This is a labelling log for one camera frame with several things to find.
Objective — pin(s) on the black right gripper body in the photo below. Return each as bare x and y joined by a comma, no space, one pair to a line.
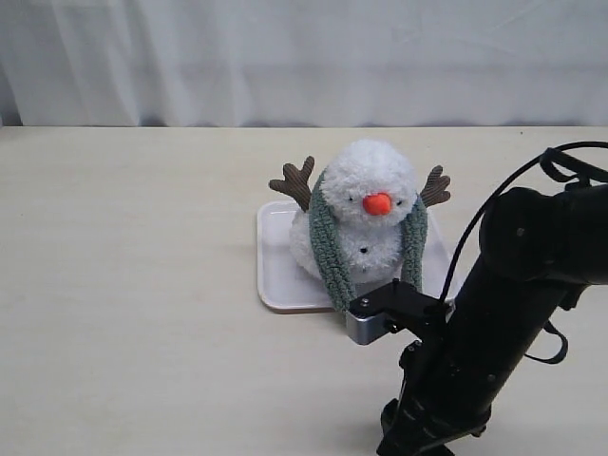
450,383

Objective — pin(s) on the teal fuzzy scarf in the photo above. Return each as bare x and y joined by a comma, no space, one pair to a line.
314,246

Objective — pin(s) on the white snowman plush toy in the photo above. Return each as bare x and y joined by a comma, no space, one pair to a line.
370,191

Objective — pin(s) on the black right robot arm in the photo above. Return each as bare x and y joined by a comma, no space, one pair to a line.
537,253

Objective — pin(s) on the white plastic tray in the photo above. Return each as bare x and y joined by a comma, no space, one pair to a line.
286,288

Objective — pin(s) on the white backdrop curtain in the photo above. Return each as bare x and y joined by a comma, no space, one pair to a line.
303,63

